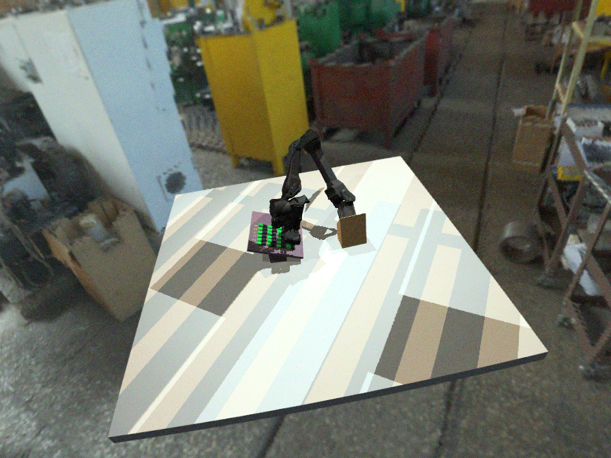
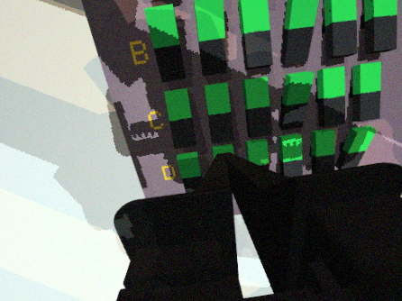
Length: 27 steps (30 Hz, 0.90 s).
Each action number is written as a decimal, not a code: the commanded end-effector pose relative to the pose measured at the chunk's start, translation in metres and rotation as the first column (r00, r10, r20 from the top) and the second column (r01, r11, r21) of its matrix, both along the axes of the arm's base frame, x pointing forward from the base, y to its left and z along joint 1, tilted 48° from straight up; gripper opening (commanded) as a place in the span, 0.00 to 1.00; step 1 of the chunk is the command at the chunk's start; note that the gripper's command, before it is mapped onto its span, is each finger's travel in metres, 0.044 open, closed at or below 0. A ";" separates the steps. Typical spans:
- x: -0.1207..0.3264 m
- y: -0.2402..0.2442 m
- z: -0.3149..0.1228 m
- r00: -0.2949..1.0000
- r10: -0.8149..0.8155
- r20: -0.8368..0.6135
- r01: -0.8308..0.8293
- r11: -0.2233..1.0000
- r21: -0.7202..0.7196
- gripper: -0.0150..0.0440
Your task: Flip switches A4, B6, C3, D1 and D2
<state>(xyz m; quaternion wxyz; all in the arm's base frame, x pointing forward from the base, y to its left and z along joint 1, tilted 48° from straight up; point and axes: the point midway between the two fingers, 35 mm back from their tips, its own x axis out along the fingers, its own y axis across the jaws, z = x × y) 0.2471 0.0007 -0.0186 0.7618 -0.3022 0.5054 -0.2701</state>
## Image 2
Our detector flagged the switch panel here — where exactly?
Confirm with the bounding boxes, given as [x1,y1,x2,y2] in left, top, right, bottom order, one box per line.
[81,0,402,198]

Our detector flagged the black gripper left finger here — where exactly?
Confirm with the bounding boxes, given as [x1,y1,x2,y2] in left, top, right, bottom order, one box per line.
[114,153,239,276]

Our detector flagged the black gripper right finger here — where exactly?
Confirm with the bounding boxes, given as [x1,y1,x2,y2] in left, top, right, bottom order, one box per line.
[224,152,402,294]

